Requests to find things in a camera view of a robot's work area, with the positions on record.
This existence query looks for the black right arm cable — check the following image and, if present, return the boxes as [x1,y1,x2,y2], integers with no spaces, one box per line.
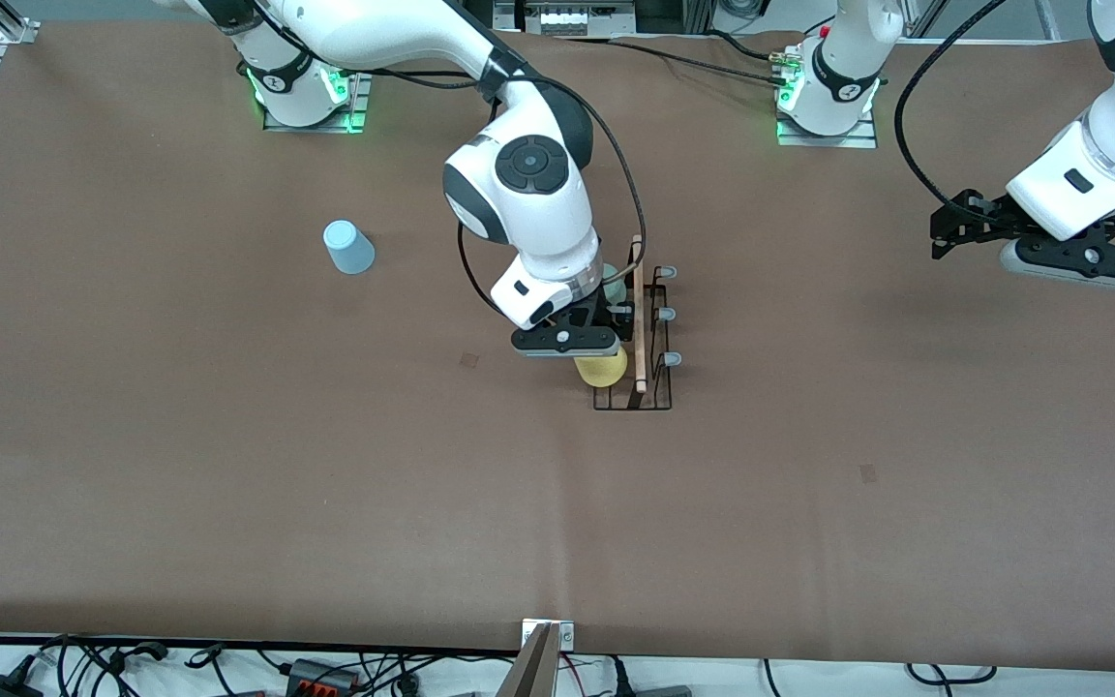
[253,0,648,320]

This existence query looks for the yellow plastic cup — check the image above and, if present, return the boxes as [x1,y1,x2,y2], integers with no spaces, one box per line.
[572,346,629,389]

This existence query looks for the black wire cup holder rack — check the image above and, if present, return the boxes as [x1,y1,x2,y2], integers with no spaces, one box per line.
[591,234,683,412]

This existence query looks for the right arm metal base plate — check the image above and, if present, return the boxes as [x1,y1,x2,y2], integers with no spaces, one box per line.
[262,29,371,135]

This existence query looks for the small metal bracket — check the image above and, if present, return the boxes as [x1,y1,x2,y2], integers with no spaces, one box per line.
[522,620,575,652]

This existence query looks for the black cable to arm base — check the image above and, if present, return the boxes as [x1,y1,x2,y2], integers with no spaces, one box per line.
[557,29,796,90]

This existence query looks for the white power strip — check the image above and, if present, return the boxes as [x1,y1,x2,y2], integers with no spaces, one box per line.
[524,0,638,38]

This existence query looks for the brown table cover sheet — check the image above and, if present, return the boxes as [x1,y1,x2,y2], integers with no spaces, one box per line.
[0,21,1115,674]

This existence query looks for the grey metal post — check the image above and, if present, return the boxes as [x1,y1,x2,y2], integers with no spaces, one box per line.
[495,622,560,697]

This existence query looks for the black looped floor cable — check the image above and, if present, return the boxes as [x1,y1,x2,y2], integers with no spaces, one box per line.
[906,663,999,685]

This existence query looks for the light blue plastic cup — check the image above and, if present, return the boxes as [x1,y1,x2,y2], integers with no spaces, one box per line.
[323,220,377,276]

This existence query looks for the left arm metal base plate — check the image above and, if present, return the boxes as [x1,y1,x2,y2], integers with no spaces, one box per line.
[776,44,879,149]

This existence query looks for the black orange connector box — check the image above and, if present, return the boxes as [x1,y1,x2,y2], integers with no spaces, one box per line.
[286,658,360,694]

